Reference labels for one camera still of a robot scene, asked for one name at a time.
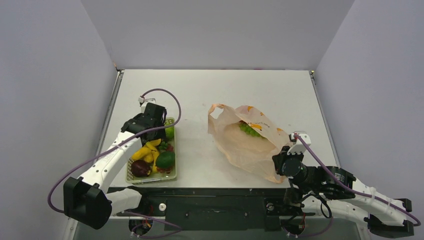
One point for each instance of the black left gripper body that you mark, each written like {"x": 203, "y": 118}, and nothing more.
{"x": 159, "y": 134}

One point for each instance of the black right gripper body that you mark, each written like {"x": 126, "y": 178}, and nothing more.
{"x": 278, "y": 162}

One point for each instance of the orange plastic bag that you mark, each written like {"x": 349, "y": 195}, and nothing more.
{"x": 249, "y": 153}

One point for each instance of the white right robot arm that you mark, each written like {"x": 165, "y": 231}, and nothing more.
{"x": 336, "y": 192}

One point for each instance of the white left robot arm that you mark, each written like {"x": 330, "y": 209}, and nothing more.
{"x": 86, "y": 199}

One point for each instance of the green fake lime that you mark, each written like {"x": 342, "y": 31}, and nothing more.
{"x": 170, "y": 132}

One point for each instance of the small green fake grapes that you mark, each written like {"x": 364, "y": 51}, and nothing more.
{"x": 163, "y": 146}

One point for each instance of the yellow fake bananas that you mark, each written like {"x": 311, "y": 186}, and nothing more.
{"x": 148, "y": 153}

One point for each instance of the dark red fake fruit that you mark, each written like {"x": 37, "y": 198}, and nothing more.
{"x": 140, "y": 169}

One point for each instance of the green plastic basket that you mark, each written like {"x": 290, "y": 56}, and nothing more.
{"x": 155, "y": 177}

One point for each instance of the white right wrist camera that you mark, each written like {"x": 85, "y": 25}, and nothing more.
{"x": 299, "y": 140}

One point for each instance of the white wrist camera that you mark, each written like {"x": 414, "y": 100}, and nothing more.
{"x": 299, "y": 140}
{"x": 143, "y": 101}

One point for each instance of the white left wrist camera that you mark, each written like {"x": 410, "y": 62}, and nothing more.
{"x": 143, "y": 101}

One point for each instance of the aluminium table frame rail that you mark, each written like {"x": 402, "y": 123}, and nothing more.
{"x": 109, "y": 112}

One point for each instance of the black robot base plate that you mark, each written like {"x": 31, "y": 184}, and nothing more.
{"x": 218, "y": 209}

